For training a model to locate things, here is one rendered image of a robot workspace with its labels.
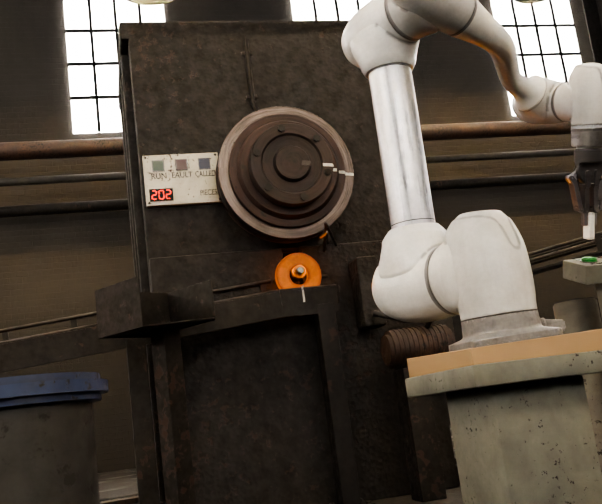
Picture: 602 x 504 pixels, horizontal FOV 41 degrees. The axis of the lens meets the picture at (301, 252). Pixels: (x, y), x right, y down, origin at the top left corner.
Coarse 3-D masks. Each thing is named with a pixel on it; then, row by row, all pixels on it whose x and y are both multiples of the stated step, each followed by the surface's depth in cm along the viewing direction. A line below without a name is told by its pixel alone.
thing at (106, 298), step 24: (120, 288) 222; (192, 288) 242; (120, 312) 222; (144, 312) 241; (168, 312) 248; (192, 312) 241; (120, 336) 233; (144, 336) 239; (168, 336) 229; (168, 360) 227; (168, 384) 225; (168, 408) 225; (168, 432) 224; (168, 456) 223; (168, 480) 223; (192, 480) 224
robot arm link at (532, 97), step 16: (480, 16) 181; (464, 32) 181; (480, 32) 183; (496, 32) 185; (496, 48) 188; (512, 48) 191; (496, 64) 197; (512, 64) 197; (512, 80) 206; (528, 80) 212; (544, 80) 214; (528, 96) 213; (544, 96) 212; (528, 112) 216; (544, 112) 214
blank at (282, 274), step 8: (288, 256) 271; (296, 256) 271; (304, 256) 272; (280, 264) 270; (288, 264) 270; (296, 264) 271; (304, 264) 271; (312, 264) 272; (280, 272) 269; (288, 272) 270; (312, 272) 271; (320, 272) 272; (280, 280) 268; (288, 280) 269; (312, 280) 271; (320, 280) 271; (280, 288) 269
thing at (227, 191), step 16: (256, 112) 278; (272, 112) 279; (288, 112) 280; (304, 112) 282; (240, 128) 275; (224, 144) 273; (224, 160) 272; (224, 176) 270; (352, 176) 280; (224, 192) 269; (240, 208) 269; (336, 208) 276; (256, 224) 269; (320, 224) 274
